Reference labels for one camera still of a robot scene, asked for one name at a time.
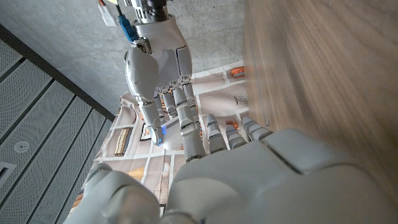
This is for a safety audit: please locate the blue cable connector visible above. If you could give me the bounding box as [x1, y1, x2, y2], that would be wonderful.
[118, 14, 138, 43]

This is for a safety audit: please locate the printed bookshelf backdrop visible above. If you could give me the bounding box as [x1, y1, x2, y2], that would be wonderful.
[70, 60, 249, 215]

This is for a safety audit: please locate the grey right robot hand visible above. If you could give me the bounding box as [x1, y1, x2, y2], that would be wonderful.
[124, 14, 201, 147]

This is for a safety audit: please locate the white cable connector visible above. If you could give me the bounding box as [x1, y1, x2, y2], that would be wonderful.
[98, 0, 118, 27]

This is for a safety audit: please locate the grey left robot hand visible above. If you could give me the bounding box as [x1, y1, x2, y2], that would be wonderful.
[63, 113, 398, 224]

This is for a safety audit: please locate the round white ceiling sensor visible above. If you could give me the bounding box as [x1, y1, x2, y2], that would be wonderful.
[14, 140, 30, 153]

